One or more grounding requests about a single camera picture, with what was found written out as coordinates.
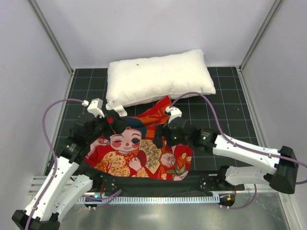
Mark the aluminium frame post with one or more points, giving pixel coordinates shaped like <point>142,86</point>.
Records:
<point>46,27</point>
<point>276,5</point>

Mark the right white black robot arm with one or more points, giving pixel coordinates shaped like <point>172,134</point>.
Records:
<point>275,167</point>

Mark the white pillow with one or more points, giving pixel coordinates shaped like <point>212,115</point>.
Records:
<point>140,81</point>

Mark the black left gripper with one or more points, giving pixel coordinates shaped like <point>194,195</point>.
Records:
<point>107,123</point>

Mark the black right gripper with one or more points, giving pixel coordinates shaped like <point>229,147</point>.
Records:
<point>163,132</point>

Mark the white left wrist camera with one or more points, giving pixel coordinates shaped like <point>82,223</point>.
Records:
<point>95,108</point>

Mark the aluminium front rail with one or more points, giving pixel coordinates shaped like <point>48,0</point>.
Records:
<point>62,184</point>

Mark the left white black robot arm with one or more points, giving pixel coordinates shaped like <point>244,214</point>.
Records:
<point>52,202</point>

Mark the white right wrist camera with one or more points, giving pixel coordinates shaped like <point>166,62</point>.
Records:
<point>173,112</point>

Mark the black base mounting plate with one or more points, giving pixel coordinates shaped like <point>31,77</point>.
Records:
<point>196,183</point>

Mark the red cartoon print pillowcase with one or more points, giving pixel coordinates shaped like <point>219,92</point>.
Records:
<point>133,153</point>

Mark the white slotted cable duct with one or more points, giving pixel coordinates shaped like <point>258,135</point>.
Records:
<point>165,200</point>

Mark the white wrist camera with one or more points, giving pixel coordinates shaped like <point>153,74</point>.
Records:
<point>173,112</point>
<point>95,108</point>

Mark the left aluminium frame post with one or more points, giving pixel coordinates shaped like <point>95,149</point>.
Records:
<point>46,27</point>

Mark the right aluminium frame post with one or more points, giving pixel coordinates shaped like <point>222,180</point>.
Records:
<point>276,5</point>

